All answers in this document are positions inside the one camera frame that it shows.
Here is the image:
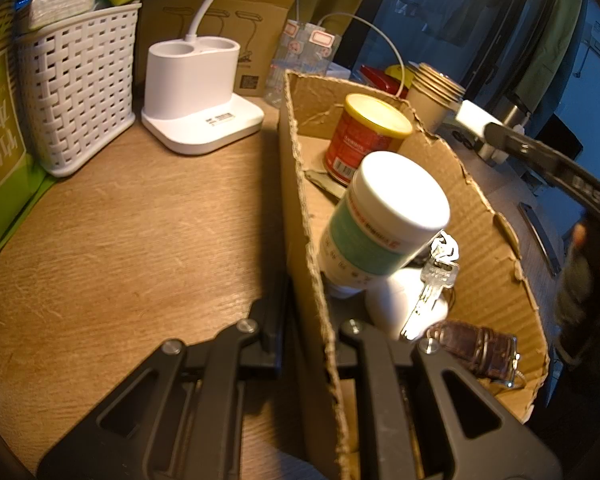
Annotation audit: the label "cardboard box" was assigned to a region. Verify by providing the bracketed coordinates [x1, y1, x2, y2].
[278, 70, 551, 480]

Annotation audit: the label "green printed carton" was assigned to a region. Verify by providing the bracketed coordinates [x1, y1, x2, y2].
[0, 20, 56, 281]

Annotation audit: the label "white medicine bottle green label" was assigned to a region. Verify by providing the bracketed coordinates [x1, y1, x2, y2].
[319, 151, 451, 298]

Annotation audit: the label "white rectangular block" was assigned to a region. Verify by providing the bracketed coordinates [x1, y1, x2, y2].
[454, 100, 503, 138]

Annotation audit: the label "stack of paper cups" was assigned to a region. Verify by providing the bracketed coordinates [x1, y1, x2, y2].
[405, 62, 467, 133]

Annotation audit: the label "dark hanging garment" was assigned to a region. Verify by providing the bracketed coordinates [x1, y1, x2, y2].
[375, 0, 516, 96]

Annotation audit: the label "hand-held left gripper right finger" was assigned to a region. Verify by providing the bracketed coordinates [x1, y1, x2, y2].
[324, 280, 564, 480]

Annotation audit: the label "white woven plastic basket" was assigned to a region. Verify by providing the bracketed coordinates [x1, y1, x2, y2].
[14, 0, 143, 178]

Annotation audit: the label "white round object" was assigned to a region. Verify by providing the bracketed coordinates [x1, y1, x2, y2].
[365, 267, 451, 341]

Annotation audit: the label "red flat packet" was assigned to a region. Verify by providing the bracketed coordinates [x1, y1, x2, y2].
[360, 65, 406, 95]

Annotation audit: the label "smartphone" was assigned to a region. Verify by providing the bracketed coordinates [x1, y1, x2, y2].
[517, 201, 561, 276]

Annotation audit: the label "black monitor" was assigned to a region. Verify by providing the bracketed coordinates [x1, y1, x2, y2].
[525, 112, 583, 186]

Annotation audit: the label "white cable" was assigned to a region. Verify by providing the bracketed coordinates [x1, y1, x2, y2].
[317, 12, 406, 98]

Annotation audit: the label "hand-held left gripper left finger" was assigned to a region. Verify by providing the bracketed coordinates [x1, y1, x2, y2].
[36, 270, 295, 480]

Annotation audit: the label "green hanging garment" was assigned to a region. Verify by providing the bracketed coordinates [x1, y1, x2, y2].
[515, 0, 589, 106]

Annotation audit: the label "red can yellow lid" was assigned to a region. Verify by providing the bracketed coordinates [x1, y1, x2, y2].
[322, 92, 413, 186]

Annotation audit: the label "silver key with ring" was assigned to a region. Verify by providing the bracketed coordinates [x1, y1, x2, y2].
[399, 230, 461, 341]

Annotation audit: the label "flat cardboard lamp carton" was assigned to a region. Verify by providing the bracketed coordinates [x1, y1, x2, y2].
[139, 0, 315, 98]

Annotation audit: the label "steel thermos flask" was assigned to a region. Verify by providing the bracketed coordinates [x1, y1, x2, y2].
[477, 92, 532, 163]

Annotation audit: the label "white desk lamp base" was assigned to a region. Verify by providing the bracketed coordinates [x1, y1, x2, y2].
[141, 0, 266, 156]

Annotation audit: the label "person's right forearm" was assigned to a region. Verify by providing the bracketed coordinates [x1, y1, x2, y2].
[552, 210, 600, 373]

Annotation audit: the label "white tissue packet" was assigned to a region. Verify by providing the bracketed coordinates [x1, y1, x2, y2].
[27, 0, 98, 31]

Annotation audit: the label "clear plastic bag red labels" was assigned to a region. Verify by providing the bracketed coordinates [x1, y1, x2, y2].
[265, 17, 343, 108]

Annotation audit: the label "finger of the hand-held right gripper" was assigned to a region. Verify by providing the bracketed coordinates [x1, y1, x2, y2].
[484, 122, 541, 160]

